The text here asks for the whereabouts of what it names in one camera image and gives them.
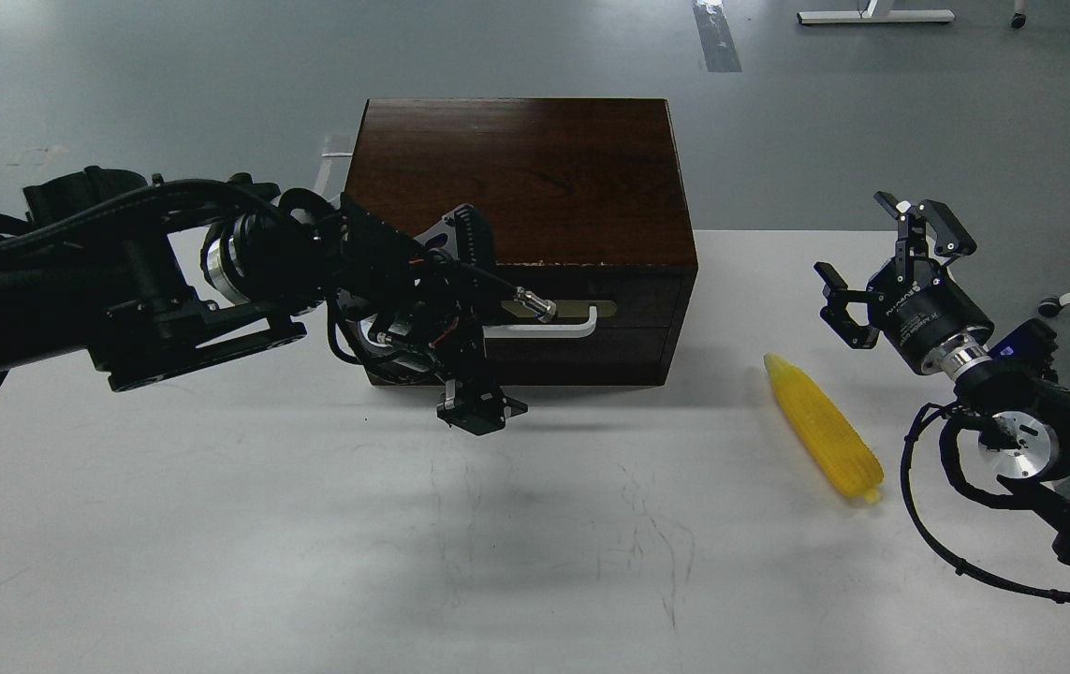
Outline yellow corn cob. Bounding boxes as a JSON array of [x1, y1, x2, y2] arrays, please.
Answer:
[[763, 353, 883, 504]]

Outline white desk leg base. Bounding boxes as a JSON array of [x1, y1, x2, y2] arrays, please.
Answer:
[[796, 1, 957, 26]]

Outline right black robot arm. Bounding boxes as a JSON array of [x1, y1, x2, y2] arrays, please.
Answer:
[[815, 192, 1070, 606]]

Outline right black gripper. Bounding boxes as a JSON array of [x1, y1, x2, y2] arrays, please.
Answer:
[[813, 192, 995, 374]]

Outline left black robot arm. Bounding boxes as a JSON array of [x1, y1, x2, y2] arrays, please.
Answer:
[[0, 166, 557, 435]]

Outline wooden drawer with white handle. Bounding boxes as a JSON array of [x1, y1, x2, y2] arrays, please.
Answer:
[[486, 269, 696, 387]]

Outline dark wooden drawer cabinet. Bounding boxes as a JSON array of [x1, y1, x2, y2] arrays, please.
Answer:
[[343, 98, 698, 387]]

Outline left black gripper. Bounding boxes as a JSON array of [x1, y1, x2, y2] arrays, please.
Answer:
[[324, 195, 529, 436]]

